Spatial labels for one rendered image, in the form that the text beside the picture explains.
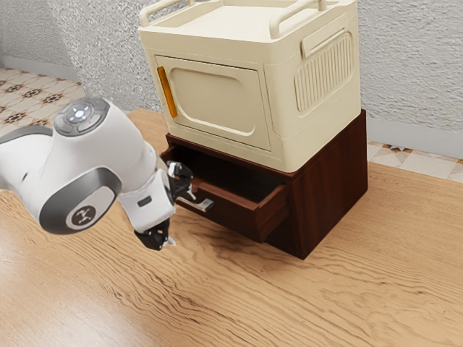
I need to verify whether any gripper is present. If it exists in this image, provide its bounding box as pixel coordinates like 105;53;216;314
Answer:
133;218;178;251

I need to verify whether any open dark brown drawer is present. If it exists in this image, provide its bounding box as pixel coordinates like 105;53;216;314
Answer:
161;145;290;244

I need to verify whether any dark brown wooden cabinet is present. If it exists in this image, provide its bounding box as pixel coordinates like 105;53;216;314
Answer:
161;108;369;261

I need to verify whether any cream box with lid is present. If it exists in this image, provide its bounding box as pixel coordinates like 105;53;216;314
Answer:
138;0;360;174

